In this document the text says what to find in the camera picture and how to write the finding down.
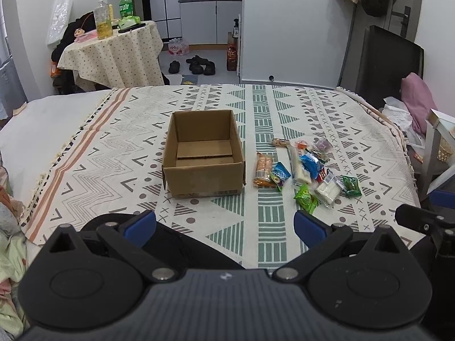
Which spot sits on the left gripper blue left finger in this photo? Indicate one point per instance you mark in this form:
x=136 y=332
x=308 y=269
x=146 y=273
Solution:
x=139 y=229

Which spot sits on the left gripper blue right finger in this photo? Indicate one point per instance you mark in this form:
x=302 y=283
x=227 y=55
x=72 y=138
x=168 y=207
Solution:
x=309 y=229

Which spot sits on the blue snack packet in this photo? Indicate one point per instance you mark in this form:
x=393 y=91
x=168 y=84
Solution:
x=312 y=164

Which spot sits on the orange-red snack pack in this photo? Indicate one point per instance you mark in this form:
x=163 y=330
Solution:
x=263 y=170

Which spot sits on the green candy packet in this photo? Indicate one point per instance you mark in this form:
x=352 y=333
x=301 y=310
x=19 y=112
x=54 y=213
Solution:
x=305 y=199

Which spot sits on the white square snack packet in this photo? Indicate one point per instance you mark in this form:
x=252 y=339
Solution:
x=329 y=190

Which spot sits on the long white cake pack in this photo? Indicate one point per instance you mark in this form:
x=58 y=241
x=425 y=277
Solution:
x=299 y=173

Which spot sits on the green bread packet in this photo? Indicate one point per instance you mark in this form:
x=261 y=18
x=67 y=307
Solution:
x=351 y=186

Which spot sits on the small blue green packet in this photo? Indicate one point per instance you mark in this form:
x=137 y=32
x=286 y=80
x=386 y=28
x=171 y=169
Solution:
x=279 y=175

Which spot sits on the patterned bed blanket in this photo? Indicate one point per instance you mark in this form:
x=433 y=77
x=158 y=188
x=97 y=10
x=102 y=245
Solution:
x=113 y=164

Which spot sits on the purple snack packet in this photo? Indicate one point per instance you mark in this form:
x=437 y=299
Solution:
x=323 y=146

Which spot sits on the orange clear snack packet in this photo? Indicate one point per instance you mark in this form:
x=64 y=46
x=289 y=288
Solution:
x=281 y=143

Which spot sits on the brown cardboard box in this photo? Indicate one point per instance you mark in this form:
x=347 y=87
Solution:
x=203 y=155

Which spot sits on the pink pillow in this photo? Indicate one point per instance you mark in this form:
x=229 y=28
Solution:
x=418 y=99

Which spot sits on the white bed sheet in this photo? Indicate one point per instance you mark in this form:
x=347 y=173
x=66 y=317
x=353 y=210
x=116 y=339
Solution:
x=31 y=140

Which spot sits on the black shoe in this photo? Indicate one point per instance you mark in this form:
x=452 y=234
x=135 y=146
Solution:
x=174 y=67

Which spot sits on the polka dot tablecloth table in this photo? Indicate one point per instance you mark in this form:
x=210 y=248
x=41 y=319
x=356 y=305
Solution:
x=123 y=60

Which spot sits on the black chair back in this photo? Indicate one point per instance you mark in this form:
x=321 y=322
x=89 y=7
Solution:
x=385 y=61

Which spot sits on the pile of black shoes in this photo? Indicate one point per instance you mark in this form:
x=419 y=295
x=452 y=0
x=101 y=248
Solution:
x=201 y=66

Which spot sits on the red brown bottle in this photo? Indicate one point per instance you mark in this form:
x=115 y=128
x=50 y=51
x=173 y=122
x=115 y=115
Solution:
x=232 y=57

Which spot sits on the pink water bottle pack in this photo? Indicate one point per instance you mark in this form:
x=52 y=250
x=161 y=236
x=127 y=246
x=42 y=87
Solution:
x=178 y=47

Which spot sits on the white partition board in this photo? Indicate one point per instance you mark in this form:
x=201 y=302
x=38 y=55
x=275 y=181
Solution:
x=294 y=41

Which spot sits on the yellow liquid plastic bottle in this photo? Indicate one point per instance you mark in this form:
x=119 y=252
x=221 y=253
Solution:
x=103 y=22

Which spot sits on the green tissue pack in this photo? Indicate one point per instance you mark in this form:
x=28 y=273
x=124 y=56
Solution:
x=128 y=22

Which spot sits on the white kitchen cabinet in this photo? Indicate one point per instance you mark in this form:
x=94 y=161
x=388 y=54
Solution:
x=208 y=22

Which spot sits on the green soda bottle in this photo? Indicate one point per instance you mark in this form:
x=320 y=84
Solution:
x=125 y=8

